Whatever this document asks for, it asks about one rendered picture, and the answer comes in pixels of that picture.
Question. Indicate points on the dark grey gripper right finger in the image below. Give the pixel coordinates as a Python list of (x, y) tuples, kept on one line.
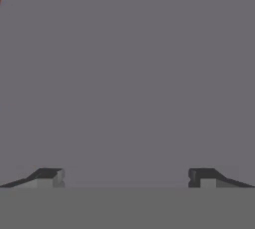
[(207, 174)]

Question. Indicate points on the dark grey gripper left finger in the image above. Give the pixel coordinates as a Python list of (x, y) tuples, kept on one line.
[(46, 175)]

